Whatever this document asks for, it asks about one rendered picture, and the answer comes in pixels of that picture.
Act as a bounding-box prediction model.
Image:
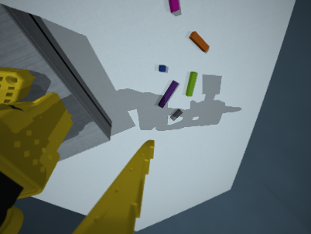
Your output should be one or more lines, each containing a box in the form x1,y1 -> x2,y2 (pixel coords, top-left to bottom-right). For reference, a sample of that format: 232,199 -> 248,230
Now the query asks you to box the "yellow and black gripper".
72,140 -> 155,234

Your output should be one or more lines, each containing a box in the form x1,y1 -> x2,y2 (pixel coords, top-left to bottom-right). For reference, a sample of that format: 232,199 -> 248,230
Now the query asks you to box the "dark purple rod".
158,81 -> 178,108

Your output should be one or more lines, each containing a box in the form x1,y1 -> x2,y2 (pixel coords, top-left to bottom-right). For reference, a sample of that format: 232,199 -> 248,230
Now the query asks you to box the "dark grey rod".
170,109 -> 183,121

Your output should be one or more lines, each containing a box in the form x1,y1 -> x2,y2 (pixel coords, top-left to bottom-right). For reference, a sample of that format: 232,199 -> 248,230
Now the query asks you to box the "magenta rod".
169,0 -> 179,12

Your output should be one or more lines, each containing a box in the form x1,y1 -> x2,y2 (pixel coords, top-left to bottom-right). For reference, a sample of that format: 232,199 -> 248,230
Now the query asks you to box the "lime green rod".
186,72 -> 197,97

